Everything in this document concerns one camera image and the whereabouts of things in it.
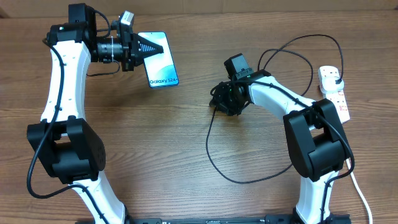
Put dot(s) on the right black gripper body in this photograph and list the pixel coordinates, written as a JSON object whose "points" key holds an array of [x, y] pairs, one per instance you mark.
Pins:
{"points": [[226, 99]]}

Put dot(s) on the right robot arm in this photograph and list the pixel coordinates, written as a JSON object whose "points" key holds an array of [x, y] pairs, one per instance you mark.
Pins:
{"points": [[316, 141]]}

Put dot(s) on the white power strip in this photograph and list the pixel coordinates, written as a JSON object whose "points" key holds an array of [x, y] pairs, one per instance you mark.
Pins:
{"points": [[337, 98]]}

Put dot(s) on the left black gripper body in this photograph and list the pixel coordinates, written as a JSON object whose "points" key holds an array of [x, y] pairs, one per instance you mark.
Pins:
{"points": [[127, 52]]}

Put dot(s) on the white charger plug adapter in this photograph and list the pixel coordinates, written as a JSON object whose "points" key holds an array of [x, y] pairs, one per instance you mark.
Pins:
{"points": [[330, 85]]}

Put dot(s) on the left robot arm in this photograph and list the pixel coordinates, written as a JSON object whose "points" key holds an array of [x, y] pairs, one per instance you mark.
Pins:
{"points": [[63, 141]]}

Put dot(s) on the blue Galaxy smartphone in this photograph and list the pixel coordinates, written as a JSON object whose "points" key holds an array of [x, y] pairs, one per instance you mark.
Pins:
{"points": [[160, 68]]}

